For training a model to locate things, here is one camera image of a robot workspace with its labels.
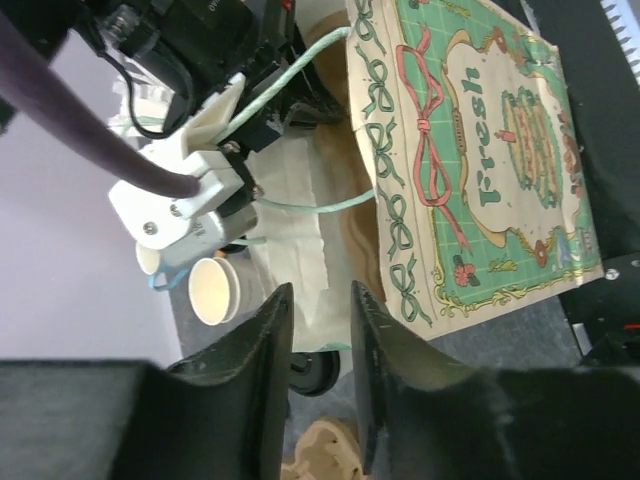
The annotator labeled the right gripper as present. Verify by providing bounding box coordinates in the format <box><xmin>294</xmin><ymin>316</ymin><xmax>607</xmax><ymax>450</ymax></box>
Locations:
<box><xmin>64</xmin><ymin>0</ymin><xmax>346</xmax><ymax>151</ymax></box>

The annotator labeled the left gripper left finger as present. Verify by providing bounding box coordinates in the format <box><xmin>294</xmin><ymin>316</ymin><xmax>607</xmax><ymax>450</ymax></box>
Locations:
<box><xmin>1</xmin><ymin>284</ymin><xmax>294</xmax><ymax>479</ymax></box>

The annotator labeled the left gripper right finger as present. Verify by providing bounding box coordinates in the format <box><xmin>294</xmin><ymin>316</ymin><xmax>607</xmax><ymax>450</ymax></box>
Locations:
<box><xmin>351</xmin><ymin>282</ymin><xmax>639</xmax><ymax>479</ymax></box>

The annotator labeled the single cardboard cup carrier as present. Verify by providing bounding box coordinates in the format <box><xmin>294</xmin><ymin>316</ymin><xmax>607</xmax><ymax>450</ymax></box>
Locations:
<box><xmin>280</xmin><ymin>417</ymin><xmax>369</xmax><ymax>480</ymax></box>

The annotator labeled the green paper gift bag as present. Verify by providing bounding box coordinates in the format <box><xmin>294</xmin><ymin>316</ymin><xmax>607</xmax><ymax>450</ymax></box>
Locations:
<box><xmin>219</xmin><ymin>0</ymin><xmax>606</xmax><ymax>354</ymax></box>

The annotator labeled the white stir sticks bundle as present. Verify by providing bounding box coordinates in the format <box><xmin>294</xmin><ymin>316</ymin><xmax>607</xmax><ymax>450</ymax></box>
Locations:
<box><xmin>107</xmin><ymin>76</ymin><xmax>173</xmax><ymax>138</ymax></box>

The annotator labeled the light blue ceramic mug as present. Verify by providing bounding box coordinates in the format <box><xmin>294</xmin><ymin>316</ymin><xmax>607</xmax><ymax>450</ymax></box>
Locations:
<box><xmin>135</xmin><ymin>243</ymin><xmax>190</xmax><ymax>292</ymax></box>

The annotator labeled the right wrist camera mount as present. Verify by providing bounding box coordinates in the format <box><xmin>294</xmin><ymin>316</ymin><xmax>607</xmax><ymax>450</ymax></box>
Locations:
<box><xmin>108</xmin><ymin>73</ymin><xmax>257</xmax><ymax>267</ymax></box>

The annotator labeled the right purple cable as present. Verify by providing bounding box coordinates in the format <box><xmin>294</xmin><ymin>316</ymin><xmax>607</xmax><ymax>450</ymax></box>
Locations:
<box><xmin>0</xmin><ymin>9</ymin><xmax>201</xmax><ymax>199</ymax></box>

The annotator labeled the blue cable duct rail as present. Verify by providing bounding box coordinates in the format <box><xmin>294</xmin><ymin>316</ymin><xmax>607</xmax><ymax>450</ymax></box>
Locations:
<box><xmin>600</xmin><ymin>0</ymin><xmax>640</xmax><ymax>83</ymax></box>

